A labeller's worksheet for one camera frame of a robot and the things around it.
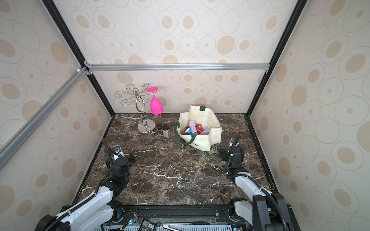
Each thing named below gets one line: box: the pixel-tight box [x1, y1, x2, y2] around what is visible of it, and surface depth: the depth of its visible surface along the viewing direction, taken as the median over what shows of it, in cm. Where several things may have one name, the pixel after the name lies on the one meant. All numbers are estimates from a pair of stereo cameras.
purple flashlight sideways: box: [198, 125, 213, 136], surface depth 97 cm
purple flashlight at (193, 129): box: [188, 120, 199, 136], surface depth 99 cm
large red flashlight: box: [195, 123, 204, 135], surface depth 104 cm
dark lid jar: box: [156, 123, 163, 135], surface depth 103 cm
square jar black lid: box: [162, 124, 171, 139], surface depth 102 cm
